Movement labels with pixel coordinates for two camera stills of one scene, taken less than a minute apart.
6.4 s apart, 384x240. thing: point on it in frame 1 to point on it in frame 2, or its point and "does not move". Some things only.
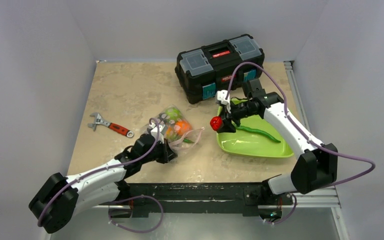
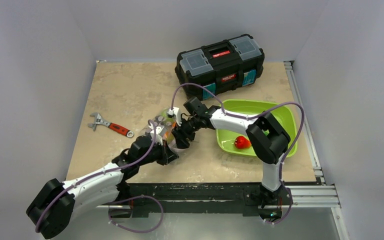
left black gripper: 167,154 does not move
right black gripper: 228,117 to 181,137
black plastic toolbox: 205,72 does not move
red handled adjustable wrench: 113,126 does not move
